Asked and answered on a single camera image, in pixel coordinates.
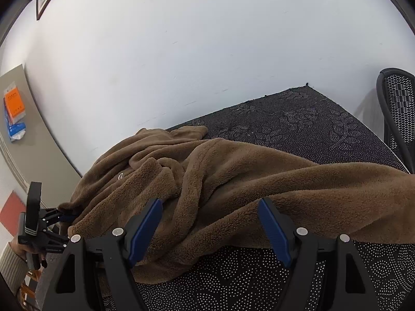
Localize red sheet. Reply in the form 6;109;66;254
0;191;26;234

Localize black dotted tablecloth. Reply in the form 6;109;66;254
34;84;415;311

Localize orange box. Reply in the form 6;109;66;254
4;83;26;124

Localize wooden chair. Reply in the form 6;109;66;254
18;270;41;308

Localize brown fleece garment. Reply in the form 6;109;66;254
58;126;415;282

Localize black mesh office chair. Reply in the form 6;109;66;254
376;68;415;169

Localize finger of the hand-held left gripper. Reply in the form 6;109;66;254
39;207;79;225
39;228;70;253

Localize person's left forearm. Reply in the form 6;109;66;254
0;242;28;297

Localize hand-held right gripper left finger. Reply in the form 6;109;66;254
39;197;164;311

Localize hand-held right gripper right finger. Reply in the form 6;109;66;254
258;197;386;311

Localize person's left hand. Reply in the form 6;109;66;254
11;241;49;270

